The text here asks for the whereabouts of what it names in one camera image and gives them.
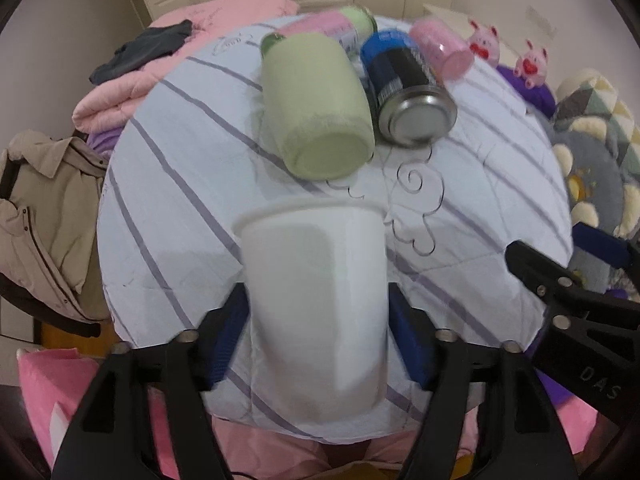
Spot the dark grey garment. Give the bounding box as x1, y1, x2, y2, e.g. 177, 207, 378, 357
89, 20, 193, 86

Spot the green fuzzy cylinder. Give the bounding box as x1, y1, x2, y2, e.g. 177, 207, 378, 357
262, 32, 375, 181

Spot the geometric patterned pillow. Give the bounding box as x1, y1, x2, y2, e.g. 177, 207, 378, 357
551, 68, 639, 162

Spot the pink plastic cup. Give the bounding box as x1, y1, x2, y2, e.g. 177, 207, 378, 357
409, 16, 475, 81

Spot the pink green towel canister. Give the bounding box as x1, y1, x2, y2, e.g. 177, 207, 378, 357
277, 4, 378, 55

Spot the white paper cup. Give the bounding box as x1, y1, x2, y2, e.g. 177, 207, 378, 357
233, 198, 388, 425

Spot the grey paw plush pillow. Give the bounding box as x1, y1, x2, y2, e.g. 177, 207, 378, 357
549, 119, 640, 291

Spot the blue black metal can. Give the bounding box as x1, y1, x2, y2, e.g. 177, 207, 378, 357
360, 29, 458, 148

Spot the pink bedsheet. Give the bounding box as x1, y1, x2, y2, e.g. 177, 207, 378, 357
16, 349, 597, 479

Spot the purple blanket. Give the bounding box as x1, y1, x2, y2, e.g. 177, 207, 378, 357
497, 64, 556, 119

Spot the beige jacket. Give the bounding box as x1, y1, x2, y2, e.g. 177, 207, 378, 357
1, 130, 110, 338

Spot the pink folded quilt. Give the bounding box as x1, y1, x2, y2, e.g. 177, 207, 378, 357
72, 0, 299, 134

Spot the left pink pig plush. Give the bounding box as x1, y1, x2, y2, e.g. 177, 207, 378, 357
468, 18, 500, 68

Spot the pink pig plush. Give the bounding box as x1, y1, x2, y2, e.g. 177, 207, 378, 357
468, 18, 500, 68
513, 39, 549, 89

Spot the right pink pig plush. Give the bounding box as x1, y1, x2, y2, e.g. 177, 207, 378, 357
513, 39, 549, 89

